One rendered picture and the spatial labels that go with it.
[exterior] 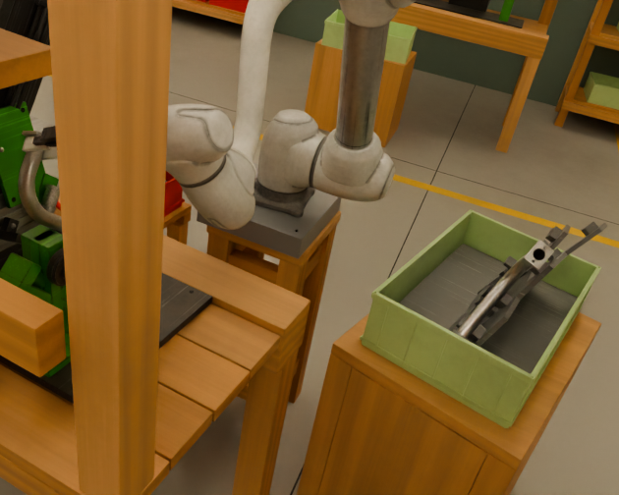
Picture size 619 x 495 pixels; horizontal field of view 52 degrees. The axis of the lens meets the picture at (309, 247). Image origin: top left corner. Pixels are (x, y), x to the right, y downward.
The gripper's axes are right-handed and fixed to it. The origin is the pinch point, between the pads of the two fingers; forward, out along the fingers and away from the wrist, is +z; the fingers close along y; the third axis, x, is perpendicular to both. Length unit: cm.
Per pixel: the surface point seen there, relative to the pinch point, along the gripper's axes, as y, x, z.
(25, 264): 1.7, 24.5, -5.4
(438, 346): -68, 22, -64
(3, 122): -1.9, -8.2, 17.0
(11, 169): -7.9, 0.0, 18.3
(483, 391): -73, 31, -74
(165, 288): -40.6, 17.5, -3.5
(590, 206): -370, -133, -89
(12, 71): 28.1, 4.1, -24.5
